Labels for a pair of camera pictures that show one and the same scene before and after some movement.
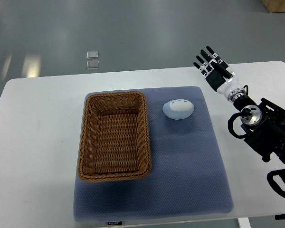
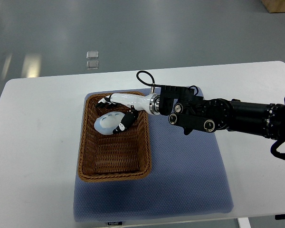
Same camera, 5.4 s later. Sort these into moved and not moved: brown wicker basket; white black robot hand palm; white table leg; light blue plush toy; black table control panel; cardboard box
Moved: white black robot hand palm; light blue plush toy
Not moved: cardboard box; brown wicker basket; white table leg; black table control panel
